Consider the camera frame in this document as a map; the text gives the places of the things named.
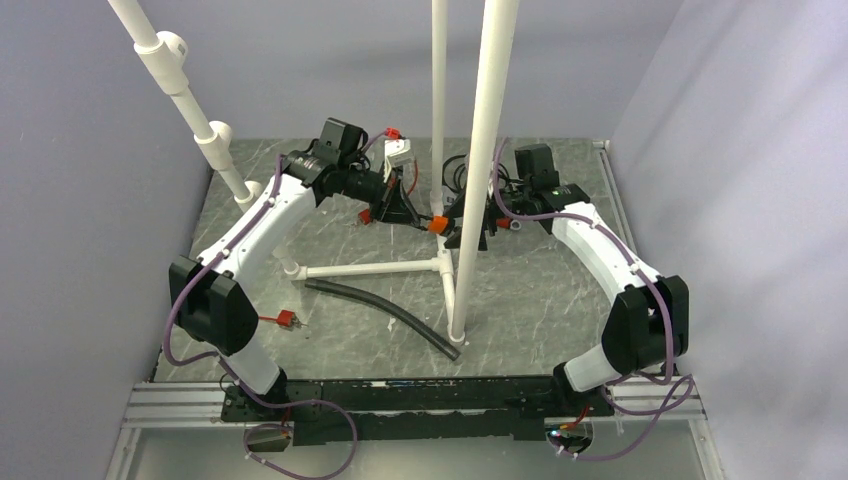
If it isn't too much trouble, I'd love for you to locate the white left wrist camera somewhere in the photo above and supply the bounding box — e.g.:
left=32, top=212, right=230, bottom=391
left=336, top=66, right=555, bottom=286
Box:
left=383, top=138, right=415, bottom=181

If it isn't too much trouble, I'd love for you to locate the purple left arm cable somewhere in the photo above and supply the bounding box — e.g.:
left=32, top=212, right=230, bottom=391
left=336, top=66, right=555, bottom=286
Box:
left=162, top=129, right=362, bottom=480

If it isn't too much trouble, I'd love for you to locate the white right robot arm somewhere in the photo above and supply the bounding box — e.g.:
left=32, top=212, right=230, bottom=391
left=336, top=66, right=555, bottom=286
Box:
left=482, top=144, right=689, bottom=415

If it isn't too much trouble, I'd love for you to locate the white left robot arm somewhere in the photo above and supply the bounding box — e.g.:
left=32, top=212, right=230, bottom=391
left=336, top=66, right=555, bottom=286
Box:
left=162, top=117, right=421, bottom=420

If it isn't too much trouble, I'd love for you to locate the black corrugated hose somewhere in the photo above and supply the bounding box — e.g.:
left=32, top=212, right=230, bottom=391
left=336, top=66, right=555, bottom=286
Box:
left=303, top=277, right=461, bottom=362

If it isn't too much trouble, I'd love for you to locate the white PVC pipe frame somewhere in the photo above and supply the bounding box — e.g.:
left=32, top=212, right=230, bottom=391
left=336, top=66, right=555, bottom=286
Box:
left=107, top=0, right=522, bottom=346

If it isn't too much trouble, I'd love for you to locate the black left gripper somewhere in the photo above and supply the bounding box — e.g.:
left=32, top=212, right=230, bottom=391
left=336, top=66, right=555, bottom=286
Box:
left=339, top=161, right=421, bottom=228

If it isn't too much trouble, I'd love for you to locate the short red wire connector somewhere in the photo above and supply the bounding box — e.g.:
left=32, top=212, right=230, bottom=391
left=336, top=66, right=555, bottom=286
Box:
left=258, top=309, right=304, bottom=330

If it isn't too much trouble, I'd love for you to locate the red wire with connector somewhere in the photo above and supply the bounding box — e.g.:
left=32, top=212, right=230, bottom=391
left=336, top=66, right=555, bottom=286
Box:
left=358, top=127, right=420, bottom=226

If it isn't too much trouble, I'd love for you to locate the coiled black cable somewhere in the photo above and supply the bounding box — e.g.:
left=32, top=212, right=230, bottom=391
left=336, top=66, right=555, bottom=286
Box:
left=443, top=154, right=511, bottom=200

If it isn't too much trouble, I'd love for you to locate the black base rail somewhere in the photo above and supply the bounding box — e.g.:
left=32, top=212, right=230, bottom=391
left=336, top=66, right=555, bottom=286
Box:
left=221, top=375, right=613, bottom=446

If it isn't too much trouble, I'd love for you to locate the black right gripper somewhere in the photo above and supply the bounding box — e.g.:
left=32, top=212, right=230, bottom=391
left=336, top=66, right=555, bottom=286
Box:
left=441, top=173, right=531, bottom=252

